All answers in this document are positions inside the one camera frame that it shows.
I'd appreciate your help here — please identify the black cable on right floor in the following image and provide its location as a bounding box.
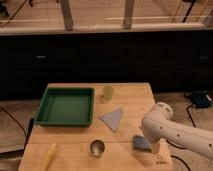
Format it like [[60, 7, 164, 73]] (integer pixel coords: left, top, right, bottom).
[[165, 104, 200, 171]]

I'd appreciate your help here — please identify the green translucent cup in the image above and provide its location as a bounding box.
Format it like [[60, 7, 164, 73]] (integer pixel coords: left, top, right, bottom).
[[103, 86, 114, 101]]

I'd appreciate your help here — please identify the blue triangular cloth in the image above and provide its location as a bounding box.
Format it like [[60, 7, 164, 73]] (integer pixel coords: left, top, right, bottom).
[[99, 108, 123, 132]]

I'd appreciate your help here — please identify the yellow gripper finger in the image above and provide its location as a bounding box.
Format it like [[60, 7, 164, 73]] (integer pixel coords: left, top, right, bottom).
[[151, 141, 160, 154]]

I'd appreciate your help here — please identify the dark box on floor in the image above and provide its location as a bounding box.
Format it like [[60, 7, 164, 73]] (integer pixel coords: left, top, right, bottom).
[[190, 93, 212, 108]]

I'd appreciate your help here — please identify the green plastic tray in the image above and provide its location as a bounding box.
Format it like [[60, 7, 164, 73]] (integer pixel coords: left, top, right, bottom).
[[35, 87, 95, 127]]

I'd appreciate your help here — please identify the blue sponge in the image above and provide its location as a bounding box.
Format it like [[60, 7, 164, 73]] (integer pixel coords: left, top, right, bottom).
[[133, 135, 151, 151]]

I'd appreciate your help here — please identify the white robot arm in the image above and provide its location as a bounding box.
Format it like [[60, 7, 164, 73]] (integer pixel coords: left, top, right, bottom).
[[140, 102, 213, 160]]

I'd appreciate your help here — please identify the black cable on floor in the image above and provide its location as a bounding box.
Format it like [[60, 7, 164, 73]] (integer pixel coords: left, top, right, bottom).
[[165, 104, 200, 171], [0, 106, 28, 137]]

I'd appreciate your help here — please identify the small metal cup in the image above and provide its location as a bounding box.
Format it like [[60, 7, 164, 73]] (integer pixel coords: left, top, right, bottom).
[[90, 140, 105, 157]]

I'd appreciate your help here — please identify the black cable on left floor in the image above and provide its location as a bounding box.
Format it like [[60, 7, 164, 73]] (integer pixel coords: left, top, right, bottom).
[[0, 106, 28, 137]]

